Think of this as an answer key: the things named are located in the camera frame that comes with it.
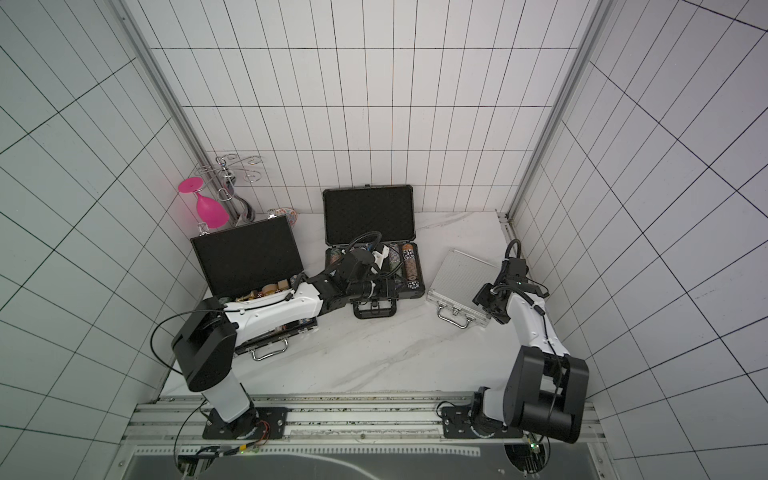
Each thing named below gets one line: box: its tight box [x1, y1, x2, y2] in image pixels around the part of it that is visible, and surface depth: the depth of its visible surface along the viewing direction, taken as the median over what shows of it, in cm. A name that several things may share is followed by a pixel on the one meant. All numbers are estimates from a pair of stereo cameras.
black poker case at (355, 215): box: [322, 184, 426, 319], surface depth 108 cm
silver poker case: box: [426, 248, 498, 329], surface depth 94 cm
